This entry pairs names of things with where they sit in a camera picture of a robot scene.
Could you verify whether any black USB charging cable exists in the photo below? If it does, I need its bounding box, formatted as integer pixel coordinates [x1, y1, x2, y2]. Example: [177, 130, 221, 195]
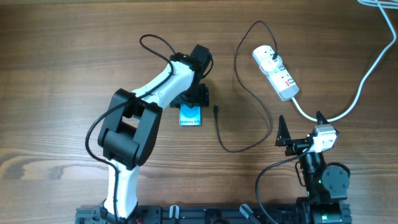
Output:
[213, 20, 279, 154]

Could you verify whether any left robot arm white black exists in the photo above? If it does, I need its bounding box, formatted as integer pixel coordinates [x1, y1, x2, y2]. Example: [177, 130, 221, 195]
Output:
[98, 45, 212, 223]

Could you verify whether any smartphone with teal screen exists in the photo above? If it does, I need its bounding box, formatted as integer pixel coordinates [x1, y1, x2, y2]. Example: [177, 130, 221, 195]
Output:
[179, 105, 201, 126]

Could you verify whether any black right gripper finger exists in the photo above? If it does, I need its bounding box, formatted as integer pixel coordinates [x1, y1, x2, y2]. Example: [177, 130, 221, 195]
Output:
[275, 115, 292, 147]
[316, 111, 328, 125]

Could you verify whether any white grey power strip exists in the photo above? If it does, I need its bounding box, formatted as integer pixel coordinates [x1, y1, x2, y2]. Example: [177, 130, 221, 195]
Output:
[252, 45, 299, 101]

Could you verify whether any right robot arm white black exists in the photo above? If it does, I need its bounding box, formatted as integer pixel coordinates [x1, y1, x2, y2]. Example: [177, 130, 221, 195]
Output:
[275, 111, 353, 224]

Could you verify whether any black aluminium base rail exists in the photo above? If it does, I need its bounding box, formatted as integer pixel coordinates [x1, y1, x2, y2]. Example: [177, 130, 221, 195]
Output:
[75, 203, 353, 224]

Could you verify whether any white power strip cord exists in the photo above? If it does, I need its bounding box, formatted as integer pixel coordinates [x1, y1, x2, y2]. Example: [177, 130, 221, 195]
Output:
[291, 0, 398, 123]

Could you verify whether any white USB wall charger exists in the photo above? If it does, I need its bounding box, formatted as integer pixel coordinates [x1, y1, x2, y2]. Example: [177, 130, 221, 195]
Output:
[259, 56, 282, 75]

